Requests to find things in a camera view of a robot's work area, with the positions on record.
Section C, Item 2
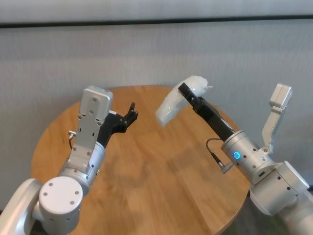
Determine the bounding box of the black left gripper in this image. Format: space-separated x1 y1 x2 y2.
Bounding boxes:
96 102 140 150

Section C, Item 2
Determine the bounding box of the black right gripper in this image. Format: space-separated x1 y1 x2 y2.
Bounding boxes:
178 82 240 143

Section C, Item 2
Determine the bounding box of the white plastic-wrapped sandbag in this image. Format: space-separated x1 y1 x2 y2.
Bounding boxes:
155 75 215 127

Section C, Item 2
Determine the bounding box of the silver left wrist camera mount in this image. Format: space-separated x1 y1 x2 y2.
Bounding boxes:
67 85 114 172

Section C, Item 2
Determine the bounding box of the left arm cable with connector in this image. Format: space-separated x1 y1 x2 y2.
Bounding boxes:
67 130 78 150

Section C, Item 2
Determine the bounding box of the arm cable with connector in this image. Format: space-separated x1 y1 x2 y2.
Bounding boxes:
67 130 78 150
205 138 235 175

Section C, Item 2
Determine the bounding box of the right arm cable with connector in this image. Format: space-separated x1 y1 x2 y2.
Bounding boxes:
205 138 235 175

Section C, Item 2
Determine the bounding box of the black horizontal wall rail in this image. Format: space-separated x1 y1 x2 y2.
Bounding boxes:
0 15 313 29

